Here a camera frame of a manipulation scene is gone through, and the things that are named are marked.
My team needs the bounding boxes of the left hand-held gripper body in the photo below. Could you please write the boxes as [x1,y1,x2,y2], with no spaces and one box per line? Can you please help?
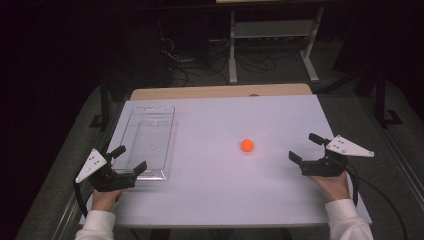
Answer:
[74,148,138,193]

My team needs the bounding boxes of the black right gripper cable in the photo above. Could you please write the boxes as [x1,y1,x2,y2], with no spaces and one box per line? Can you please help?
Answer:
[345,165,409,240]

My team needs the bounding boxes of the person's left hand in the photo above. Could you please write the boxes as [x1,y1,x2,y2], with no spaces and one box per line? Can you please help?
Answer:
[91,187,124,212]

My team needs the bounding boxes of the clear plastic tray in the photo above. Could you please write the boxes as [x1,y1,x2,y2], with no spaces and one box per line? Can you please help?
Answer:
[113,105,178,182]

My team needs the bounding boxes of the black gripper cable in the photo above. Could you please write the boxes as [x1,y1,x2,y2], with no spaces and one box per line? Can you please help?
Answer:
[345,165,409,240]
[73,179,89,218]

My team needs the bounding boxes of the person's right hand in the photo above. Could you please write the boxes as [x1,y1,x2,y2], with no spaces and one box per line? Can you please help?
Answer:
[307,171,352,203]

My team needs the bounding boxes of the orange table tennis ball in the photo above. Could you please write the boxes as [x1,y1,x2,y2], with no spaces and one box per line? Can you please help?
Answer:
[240,138,255,153]

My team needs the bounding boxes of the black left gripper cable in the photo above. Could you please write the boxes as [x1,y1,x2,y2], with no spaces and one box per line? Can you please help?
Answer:
[73,179,89,218]

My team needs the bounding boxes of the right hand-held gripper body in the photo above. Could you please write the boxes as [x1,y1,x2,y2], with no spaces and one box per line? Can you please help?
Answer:
[299,134,375,178]

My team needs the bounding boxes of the tangle of floor cables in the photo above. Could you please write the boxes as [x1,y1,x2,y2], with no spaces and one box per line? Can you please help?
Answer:
[158,35,279,86]

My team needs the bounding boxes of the white metal desk frame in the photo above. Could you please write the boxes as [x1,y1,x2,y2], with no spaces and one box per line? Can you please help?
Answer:
[228,7,325,85]

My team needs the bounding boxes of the black metal stand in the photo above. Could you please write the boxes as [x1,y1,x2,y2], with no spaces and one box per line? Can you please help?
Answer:
[89,78,112,132]
[373,64,404,128]

